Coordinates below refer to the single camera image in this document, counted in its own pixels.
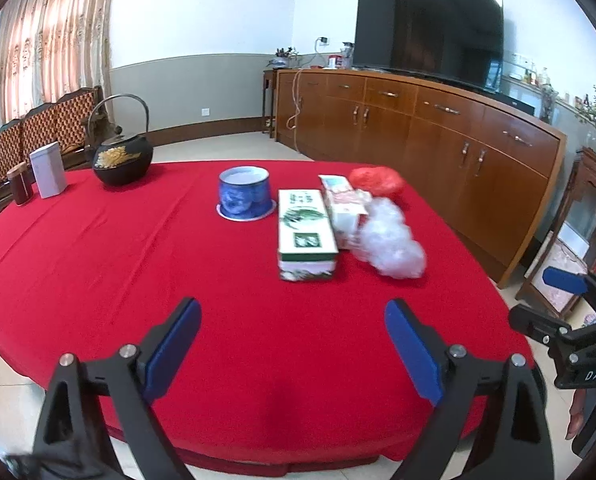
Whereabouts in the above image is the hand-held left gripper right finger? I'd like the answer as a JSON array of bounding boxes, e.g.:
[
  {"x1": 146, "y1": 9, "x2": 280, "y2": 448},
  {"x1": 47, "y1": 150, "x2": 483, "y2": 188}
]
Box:
[{"x1": 384, "y1": 298, "x2": 553, "y2": 480}]

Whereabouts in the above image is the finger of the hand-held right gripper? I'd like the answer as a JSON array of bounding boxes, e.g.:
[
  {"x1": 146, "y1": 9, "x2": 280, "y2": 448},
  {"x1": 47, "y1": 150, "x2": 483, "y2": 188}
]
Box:
[
  {"x1": 542, "y1": 266, "x2": 596, "y2": 311},
  {"x1": 508, "y1": 304, "x2": 574, "y2": 349}
]

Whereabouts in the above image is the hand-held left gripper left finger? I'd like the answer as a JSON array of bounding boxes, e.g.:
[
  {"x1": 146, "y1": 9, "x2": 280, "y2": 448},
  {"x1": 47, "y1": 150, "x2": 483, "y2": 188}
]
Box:
[{"x1": 32, "y1": 296, "x2": 202, "y2": 480}]

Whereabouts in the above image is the clear plastic bag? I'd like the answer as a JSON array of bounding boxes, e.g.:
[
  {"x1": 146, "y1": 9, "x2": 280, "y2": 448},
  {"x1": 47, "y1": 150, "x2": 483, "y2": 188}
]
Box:
[{"x1": 350, "y1": 196, "x2": 427, "y2": 279}]

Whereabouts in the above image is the pink white carton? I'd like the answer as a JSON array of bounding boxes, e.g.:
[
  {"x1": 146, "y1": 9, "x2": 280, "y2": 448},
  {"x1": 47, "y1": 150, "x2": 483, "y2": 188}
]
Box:
[{"x1": 319, "y1": 174, "x2": 371, "y2": 249}]

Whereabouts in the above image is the green white box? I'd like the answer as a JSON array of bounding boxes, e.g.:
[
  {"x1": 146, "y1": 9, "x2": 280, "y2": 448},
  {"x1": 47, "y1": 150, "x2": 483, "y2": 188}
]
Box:
[{"x1": 277, "y1": 189, "x2": 339, "y2": 282}]

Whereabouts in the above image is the blue patterned cup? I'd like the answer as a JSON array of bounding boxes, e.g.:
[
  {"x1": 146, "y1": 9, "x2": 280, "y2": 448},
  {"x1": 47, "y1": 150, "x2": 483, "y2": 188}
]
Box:
[{"x1": 214, "y1": 166, "x2": 277, "y2": 222}]

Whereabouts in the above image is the person's right hand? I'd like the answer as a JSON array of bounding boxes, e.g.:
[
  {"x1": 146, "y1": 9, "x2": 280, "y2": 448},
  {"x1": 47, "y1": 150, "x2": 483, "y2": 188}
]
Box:
[{"x1": 566, "y1": 387, "x2": 596, "y2": 441}]

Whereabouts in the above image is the floral marble panel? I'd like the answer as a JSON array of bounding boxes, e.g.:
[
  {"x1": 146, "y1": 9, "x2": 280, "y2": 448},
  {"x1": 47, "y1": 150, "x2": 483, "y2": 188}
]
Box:
[{"x1": 528, "y1": 242, "x2": 586, "y2": 311}]

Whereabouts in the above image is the red tablecloth table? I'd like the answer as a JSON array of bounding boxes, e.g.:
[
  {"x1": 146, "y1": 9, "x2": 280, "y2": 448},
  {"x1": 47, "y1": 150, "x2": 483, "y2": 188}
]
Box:
[{"x1": 0, "y1": 160, "x2": 533, "y2": 463}]

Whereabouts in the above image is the carved wooden stand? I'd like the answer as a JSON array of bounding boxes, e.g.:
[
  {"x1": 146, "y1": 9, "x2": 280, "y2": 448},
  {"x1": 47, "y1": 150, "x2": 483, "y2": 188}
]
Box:
[{"x1": 516, "y1": 146, "x2": 596, "y2": 318}]

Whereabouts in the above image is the vase with dry stems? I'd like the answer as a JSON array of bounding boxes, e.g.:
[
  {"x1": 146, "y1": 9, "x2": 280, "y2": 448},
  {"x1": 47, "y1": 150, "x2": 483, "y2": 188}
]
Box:
[{"x1": 540, "y1": 82, "x2": 558, "y2": 123}]

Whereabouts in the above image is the black set-top box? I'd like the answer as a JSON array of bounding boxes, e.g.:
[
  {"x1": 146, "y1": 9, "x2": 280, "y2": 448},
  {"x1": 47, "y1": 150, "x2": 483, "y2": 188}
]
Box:
[{"x1": 498, "y1": 91, "x2": 536, "y2": 116}]

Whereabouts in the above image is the black iron teapot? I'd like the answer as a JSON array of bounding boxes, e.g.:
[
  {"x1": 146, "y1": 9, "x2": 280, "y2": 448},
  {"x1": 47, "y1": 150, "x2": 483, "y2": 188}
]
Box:
[{"x1": 85, "y1": 93, "x2": 153, "y2": 184}]

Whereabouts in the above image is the wooden sideboard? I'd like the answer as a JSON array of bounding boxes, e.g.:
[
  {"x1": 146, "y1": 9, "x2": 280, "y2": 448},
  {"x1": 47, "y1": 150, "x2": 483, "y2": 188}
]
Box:
[{"x1": 274, "y1": 67, "x2": 567, "y2": 288}]

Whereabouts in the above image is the row of small bottles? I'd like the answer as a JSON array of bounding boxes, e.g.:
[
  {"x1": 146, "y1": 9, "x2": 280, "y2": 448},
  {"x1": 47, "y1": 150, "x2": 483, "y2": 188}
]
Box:
[{"x1": 510, "y1": 62, "x2": 551, "y2": 86}]

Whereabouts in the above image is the white tin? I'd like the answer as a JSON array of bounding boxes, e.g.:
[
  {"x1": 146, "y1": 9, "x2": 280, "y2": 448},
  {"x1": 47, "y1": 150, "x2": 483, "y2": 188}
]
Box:
[{"x1": 29, "y1": 142, "x2": 69, "y2": 199}]

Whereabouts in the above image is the brown canister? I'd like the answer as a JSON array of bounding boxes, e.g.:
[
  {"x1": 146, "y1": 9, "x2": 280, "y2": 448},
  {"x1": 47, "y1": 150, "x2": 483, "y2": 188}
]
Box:
[{"x1": 6, "y1": 162, "x2": 33, "y2": 206}]

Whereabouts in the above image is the wooden upholstered bench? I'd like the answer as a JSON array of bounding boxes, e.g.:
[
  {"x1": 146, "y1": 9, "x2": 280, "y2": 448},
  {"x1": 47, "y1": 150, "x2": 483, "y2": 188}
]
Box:
[{"x1": 0, "y1": 85, "x2": 111, "y2": 201}]

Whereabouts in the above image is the black television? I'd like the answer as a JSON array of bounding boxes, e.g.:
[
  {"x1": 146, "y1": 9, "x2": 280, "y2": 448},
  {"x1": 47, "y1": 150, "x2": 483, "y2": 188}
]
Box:
[{"x1": 353, "y1": 0, "x2": 505, "y2": 93}]

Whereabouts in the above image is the small potted plant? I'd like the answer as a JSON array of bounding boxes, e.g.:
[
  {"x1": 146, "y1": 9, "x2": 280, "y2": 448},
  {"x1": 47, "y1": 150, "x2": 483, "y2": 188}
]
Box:
[{"x1": 268, "y1": 46, "x2": 299, "y2": 70}]

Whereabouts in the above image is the beige patterned curtain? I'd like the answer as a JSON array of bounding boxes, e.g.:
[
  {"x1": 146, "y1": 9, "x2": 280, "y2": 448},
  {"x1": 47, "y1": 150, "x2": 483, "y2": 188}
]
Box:
[{"x1": 0, "y1": 0, "x2": 121, "y2": 133}]

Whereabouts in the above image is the white hanging cord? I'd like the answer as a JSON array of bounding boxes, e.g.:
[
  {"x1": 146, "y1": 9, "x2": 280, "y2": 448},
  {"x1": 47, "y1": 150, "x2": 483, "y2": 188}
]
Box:
[{"x1": 286, "y1": 69, "x2": 303, "y2": 153}]

